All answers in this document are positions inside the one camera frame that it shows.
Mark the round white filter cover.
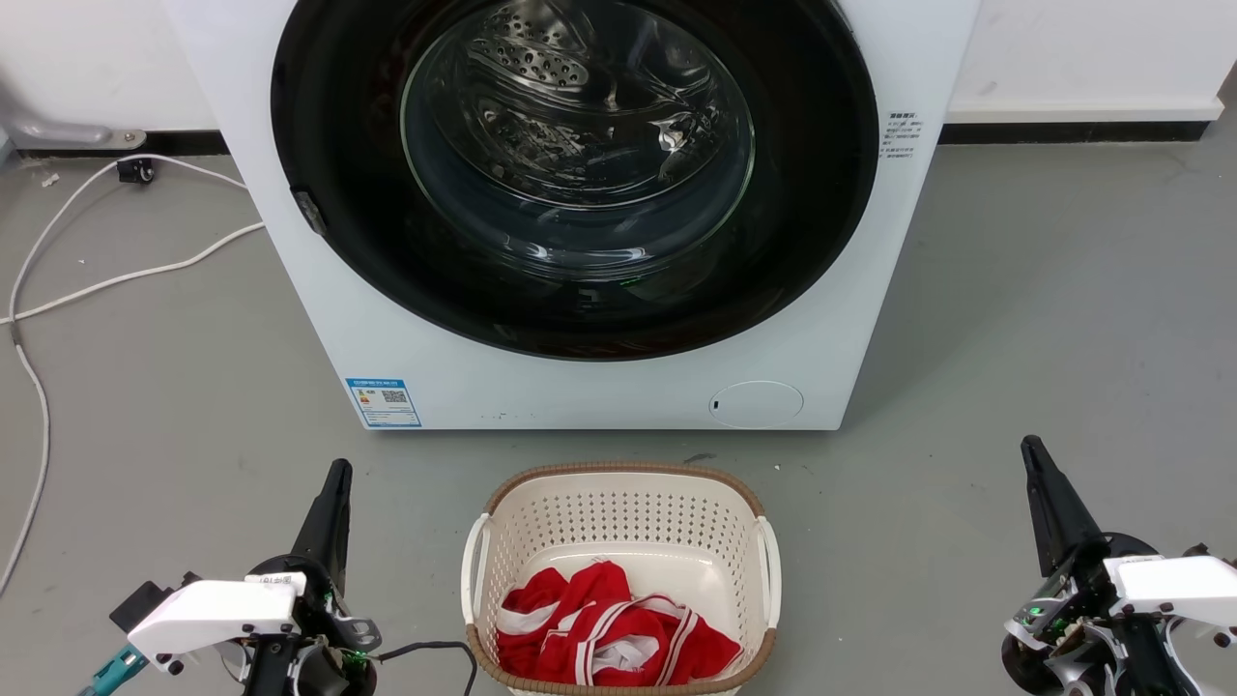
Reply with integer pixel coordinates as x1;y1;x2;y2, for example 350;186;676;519
709;380;805;430

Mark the blue energy label sticker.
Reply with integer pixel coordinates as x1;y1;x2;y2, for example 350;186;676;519
345;377;423;429

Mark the white front-load washing machine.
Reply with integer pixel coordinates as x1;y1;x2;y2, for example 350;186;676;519
162;0;982;432

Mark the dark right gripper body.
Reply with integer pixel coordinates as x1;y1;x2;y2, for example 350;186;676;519
1000;532;1204;696

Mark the black round glass washer door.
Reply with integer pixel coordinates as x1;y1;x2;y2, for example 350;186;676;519
271;0;880;363

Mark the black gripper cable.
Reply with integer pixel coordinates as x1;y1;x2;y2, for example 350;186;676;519
372;638;480;696

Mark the thick white floor cable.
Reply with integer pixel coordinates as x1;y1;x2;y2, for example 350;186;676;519
0;222;267;325

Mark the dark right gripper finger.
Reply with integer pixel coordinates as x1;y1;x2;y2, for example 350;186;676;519
1031;435;1106;561
1021;435;1077;579

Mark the small printed text sticker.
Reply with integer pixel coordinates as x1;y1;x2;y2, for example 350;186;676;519
879;109;927;160

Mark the red and white garment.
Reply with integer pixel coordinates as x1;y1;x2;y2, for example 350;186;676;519
495;561;745;687

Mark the white plastic laundry basket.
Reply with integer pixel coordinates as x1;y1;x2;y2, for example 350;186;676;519
461;462;782;696

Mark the teal cable connector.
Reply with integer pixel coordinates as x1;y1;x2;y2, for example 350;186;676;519
77;646;151;696

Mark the thin white floor cable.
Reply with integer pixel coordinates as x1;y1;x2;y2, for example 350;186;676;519
0;153;250;595

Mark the grey pipe with bracket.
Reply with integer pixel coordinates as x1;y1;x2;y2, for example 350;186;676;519
0;82;148;151

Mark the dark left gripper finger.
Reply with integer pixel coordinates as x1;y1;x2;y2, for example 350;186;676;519
290;459;344;572
327;460;354;593

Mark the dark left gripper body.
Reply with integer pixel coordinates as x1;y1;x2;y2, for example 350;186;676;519
242;554;383;696

